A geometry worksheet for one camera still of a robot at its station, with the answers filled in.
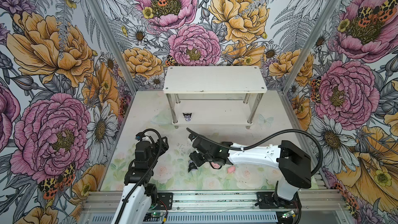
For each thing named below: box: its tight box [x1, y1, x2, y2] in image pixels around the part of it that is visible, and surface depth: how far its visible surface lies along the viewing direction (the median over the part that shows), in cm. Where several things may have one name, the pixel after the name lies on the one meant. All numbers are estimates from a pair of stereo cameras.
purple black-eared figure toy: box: [182, 112, 193, 122], surface depth 95 cm
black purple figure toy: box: [188, 160, 198, 173], surface depth 85 cm
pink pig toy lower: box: [226, 165, 236, 174], surface depth 84 cm
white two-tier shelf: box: [162, 66, 268, 129], surface depth 96 cm
